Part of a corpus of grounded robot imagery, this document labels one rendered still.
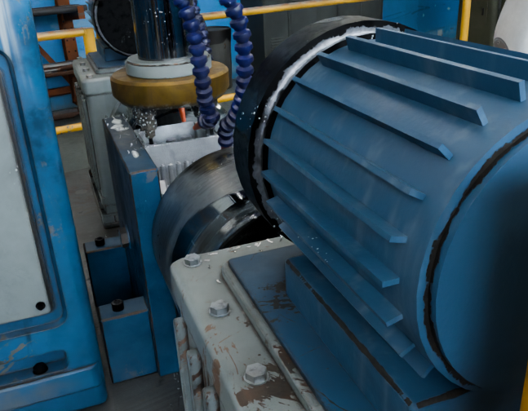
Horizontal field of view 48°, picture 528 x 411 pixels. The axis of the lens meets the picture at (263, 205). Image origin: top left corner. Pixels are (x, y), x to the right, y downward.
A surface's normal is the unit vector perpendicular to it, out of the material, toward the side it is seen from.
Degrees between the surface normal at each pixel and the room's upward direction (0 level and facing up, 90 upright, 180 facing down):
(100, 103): 90
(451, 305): 90
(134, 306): 0
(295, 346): 0
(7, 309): 90
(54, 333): 90
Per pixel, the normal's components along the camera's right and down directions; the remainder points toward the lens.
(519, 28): -0.78, 0.29
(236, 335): -0.05, -0.91
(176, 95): 0.26, 0.39
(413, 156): -0.74, -0.45
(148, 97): -0.19, 0.41
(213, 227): 0.14, 0.17
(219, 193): -0.43, -0.75
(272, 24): 0.52, 0.33
